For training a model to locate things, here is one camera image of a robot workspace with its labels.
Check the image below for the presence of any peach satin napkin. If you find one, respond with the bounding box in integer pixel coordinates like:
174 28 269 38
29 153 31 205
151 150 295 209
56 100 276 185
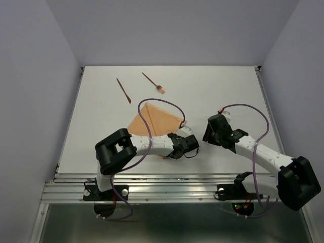
126 102 184 160

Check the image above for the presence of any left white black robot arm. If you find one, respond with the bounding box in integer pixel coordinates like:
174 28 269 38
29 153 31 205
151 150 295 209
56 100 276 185
95 128 199 193

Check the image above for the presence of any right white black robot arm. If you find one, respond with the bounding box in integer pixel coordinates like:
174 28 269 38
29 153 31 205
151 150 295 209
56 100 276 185
202 113 321 211

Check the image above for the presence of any copper fork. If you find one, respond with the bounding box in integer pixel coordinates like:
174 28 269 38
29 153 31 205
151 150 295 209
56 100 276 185
141 72 167 96

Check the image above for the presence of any copper knife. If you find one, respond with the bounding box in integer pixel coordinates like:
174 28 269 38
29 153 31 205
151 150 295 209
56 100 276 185
116 78 132 104

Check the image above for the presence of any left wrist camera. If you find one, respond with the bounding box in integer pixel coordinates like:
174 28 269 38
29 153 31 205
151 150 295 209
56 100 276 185
176 126 192 138

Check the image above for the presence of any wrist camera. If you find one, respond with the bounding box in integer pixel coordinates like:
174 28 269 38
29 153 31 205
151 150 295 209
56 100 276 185
218 110 231 123
176 126 192 138

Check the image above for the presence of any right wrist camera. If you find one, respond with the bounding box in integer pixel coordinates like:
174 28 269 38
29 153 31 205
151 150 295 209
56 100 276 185
218 110 231 123

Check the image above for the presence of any aluminium rail frame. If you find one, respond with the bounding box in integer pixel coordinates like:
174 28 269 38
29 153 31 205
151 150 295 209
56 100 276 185
30 65 317 243

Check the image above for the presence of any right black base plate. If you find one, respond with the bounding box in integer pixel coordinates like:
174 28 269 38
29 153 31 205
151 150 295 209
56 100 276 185
214 183 257 201

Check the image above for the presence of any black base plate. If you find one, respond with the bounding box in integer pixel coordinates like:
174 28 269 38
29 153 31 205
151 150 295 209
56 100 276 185
214 183 257 201
83 184 129 201

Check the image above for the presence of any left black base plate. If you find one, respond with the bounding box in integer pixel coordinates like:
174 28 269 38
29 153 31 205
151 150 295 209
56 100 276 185
83 184 129 201

